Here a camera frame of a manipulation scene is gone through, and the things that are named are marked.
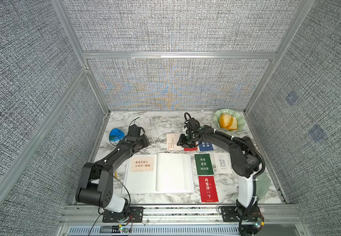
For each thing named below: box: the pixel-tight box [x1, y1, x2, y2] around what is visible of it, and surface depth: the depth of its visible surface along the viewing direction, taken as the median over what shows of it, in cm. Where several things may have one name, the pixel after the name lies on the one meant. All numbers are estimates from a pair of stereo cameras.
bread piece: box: [219, 113, 239, 131], surface depth 107 cm
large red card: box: [198, 175, 220, 203], surface depth 83 cm
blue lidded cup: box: [108, 127, 126, 147], surface depth 95 cm
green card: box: [194, 153, 215, 176], surface depth 93 cm
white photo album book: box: [121, 152, 195, 195], surface depth 88 cm
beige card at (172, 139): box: [166, 133, 185, 151], surface depth 102 cm
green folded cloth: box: [255, 172, 272, 202], surface depth 82 cm
